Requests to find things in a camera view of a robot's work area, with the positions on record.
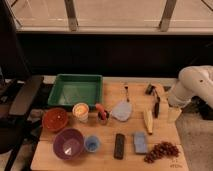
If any black handled brush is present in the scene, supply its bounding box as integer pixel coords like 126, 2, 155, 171
145, 84, 161, 118

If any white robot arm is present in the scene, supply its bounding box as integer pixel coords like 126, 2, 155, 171
168, 65, 213, 121

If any bunch of red grapes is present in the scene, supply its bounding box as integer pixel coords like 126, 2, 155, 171
144, 142, 179, 163

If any blue sponge block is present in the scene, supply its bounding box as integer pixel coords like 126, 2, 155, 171
133, 132, 148, 154

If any black remote control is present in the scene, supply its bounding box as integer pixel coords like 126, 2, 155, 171
114, 133, 125, 160

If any small blue cup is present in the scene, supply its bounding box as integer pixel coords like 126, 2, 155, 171
84, 135, 100, 153

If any white paper cup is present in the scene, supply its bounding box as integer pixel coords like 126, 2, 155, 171
72, 103, 89, 123

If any green plastic tray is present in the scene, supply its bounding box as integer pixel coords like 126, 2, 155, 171
48, 74, 103, 108

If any purple bowl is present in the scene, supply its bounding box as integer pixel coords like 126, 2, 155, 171
53, 128, 84, 160

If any red-brown bowl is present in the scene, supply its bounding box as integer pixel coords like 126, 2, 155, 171
42, 107, 68, 132

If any black office chair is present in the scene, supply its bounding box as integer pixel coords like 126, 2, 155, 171
0, 75, 44, 171

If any red-handled tool in cup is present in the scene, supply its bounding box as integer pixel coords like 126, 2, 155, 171
95, 103, 109, 125

